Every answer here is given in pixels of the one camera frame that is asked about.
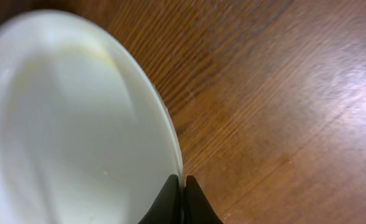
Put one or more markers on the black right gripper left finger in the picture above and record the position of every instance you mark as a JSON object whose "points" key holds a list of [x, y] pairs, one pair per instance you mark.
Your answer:
{"points": [[166, 209]]}

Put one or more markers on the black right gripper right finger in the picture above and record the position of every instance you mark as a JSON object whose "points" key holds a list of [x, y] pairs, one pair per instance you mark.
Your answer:
{"points": [[197, 209]]}

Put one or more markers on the white plate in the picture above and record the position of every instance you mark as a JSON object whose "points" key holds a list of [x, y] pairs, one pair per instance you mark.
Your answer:
{"points": [[84, 135]]}

